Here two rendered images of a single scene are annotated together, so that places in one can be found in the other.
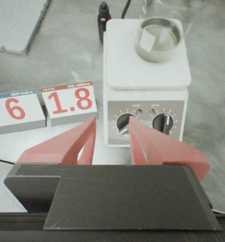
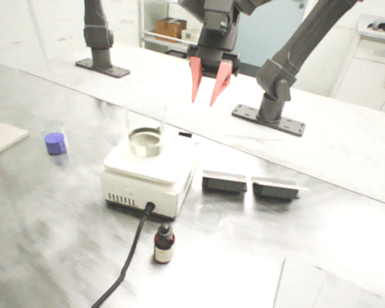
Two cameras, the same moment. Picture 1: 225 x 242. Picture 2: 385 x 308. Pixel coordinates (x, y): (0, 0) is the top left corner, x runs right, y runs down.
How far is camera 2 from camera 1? 49 cm
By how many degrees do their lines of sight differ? 67
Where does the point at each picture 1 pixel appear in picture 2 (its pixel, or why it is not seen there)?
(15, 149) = (276, 170)
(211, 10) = not seen: outside the picture
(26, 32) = (288, 285)
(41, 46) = (263, 263)
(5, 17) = not seen: outside the picture
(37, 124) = (258, 178)
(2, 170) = (284, 162)
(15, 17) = not seen: outside the picture
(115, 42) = (176, 161)
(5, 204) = (277, 147)
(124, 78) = (180, 139)
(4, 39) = (321, 281)
